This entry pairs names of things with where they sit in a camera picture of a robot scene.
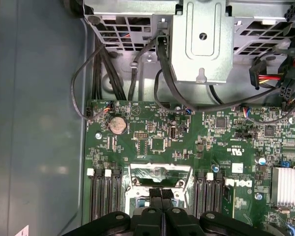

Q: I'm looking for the silver metal drive cage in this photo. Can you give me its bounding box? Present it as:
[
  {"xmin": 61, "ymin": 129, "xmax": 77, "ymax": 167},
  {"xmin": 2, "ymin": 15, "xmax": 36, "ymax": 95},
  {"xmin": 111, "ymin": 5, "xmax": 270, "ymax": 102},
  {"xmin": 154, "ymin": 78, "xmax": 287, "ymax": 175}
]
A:
[{"xmin": 83, "ymin": 0, "xmax": 295, "ymax": 59}]

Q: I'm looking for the grey black wire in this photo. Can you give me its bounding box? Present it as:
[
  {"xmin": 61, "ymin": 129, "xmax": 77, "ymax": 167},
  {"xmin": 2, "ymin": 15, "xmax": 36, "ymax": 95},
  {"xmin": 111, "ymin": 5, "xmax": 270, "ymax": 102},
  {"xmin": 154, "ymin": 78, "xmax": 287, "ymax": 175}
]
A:
[{"xmin": 127, "ymin": 36, "xmax": 163, "ymax": 101}]

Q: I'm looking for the black RAM slot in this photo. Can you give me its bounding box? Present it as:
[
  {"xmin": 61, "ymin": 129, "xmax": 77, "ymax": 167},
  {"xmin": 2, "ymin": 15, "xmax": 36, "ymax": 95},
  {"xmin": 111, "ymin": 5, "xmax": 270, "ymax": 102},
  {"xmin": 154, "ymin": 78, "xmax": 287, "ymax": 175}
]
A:
[
  {"xmin": 112, "ymin": 169, "xmax": 122, "ymax": 214},
  {"xmin": 97, "ymin": 169, "xmax": 105, "ymax": 221},
  {"xmin": 213, "ymin": 172, "xmax": 223, "ymax": 213},
  {"xmin": 194, "ymin": 171, "xmax": 204, "ymax": 219}
]

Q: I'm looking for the metal socket cover frame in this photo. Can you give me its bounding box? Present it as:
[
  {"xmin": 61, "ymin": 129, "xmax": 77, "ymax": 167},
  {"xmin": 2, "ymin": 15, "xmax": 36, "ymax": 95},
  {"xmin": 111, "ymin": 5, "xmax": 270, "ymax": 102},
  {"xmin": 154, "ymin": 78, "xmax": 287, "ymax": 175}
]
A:
[{"xmin": 128, "ymin": 162, "xmax": 194, "ymax": 191}]

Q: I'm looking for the thin black wire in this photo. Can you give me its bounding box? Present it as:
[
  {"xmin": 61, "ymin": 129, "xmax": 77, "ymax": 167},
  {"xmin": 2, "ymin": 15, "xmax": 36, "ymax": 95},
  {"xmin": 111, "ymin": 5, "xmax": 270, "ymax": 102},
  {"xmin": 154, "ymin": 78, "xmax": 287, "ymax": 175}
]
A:
[{"xmin": 71, "ymin": 40, "xmax": 109, "ymax": 121}]

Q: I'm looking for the green motherboard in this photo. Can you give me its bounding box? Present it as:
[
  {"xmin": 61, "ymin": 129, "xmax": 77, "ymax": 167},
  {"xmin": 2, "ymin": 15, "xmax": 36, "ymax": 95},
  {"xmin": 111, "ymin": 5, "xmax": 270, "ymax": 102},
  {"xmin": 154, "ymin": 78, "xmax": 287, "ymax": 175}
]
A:
[{"xmin": 85, "ymin": 99, "xmax": 295, "ymax": 236}]

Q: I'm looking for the silver CPU plate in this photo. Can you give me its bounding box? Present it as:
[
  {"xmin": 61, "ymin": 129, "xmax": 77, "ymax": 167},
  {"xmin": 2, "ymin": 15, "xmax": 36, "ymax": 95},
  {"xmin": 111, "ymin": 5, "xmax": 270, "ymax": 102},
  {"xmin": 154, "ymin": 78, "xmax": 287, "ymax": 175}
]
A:
[{"xmin": 132, "ymin": 195, "xmax": 186, "ymax": 211}]

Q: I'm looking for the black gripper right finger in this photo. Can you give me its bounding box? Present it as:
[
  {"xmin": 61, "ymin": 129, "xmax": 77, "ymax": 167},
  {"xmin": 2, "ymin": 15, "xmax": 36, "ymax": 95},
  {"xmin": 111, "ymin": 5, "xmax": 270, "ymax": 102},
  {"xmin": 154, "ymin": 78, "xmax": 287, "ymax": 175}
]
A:
[{"xmin": 162, "ymin": 188, "xmax": 270, "ymax": 236}]

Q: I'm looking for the silver finned heatsink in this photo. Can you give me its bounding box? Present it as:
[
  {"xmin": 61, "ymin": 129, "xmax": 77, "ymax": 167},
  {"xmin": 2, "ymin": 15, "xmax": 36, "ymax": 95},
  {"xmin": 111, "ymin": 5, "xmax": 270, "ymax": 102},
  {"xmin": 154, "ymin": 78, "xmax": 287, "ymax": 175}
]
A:
[{"xmin": 271, "ymin": 166, "xmax": 295, "ymax": 207}]

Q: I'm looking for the black power connector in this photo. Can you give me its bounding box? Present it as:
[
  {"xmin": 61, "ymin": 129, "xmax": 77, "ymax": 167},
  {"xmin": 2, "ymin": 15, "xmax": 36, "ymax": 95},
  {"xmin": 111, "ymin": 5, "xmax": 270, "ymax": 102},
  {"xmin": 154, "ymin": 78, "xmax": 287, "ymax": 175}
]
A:
[{"xmin": 248, "ymin": 59, "xmax": 282, "ymax": 90}]

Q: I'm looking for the silver metal bracket box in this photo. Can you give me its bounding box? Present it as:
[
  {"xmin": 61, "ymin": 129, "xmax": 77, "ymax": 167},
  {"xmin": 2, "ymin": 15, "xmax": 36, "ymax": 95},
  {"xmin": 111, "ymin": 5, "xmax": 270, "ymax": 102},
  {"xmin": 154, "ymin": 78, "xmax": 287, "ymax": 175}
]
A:
[{"xmin": 170, "ymin": 0, "xmax": 235, "ymax": 86}]

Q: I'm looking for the black wire bundle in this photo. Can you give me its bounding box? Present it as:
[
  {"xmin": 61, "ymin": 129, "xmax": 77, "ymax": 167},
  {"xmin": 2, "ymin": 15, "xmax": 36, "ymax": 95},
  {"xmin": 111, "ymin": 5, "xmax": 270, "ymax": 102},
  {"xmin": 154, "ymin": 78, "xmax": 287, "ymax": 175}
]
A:
[{"xmin": 92, "ymin": 43, "xmax": 128, "ymax": 101}]

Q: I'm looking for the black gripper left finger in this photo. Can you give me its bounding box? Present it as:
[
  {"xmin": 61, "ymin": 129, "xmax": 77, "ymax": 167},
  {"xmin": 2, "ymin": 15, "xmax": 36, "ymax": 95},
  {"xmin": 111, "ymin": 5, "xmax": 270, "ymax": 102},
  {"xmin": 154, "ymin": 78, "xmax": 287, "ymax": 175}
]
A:
[{"xmin": 68, "ymin": 188, "xmax": 163, "ymax": 236}]

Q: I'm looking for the round coin battery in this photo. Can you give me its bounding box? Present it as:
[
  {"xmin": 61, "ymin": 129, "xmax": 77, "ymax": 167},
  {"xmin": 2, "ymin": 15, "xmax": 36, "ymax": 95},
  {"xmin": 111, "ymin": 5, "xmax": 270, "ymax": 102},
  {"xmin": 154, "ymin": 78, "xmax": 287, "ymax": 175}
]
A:
[{"xmin": 108, "ymin": 116, "xmax": 127, "ymax": 135}]

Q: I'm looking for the black open PC case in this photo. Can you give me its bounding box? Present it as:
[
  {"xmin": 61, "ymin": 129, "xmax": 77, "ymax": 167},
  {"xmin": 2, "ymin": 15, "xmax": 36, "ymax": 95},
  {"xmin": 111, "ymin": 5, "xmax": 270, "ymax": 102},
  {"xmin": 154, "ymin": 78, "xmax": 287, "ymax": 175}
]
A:
[{"xmin": 0, "ymin": 0, "xmax": 295, "ymax": 236}]

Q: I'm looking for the CPU socket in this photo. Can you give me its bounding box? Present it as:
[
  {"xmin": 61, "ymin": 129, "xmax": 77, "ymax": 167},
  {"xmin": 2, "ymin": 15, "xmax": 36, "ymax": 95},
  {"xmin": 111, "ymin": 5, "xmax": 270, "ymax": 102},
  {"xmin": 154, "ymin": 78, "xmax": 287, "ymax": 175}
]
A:
[{"xmin": 124, "ymin": 185, "xmax": 191, "ymax": 214}]

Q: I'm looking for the white clipped RAM slot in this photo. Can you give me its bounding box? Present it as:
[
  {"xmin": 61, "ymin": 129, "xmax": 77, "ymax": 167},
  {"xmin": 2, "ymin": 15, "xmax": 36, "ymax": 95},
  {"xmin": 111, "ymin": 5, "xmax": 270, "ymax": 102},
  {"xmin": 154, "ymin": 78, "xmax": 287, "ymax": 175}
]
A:
[
  {"xmin": 203, "ymin": 172, "xmax": 214, "ymax": 214},
  {"xmin": 104, "ymin": 169, "xmax": 113, "ymax": 219},
  {"xmin": 87, "ymin": 168, "xmax": 99, "ymax": 221}
]

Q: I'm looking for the flat black wire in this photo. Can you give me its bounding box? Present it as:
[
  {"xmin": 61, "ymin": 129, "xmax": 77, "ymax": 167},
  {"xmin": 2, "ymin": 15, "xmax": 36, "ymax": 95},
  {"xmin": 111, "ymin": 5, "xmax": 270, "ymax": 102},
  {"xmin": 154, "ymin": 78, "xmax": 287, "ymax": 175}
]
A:
[{"xmin": 156, "ymin": 34, "xmax": 286, "ymax": 113}]

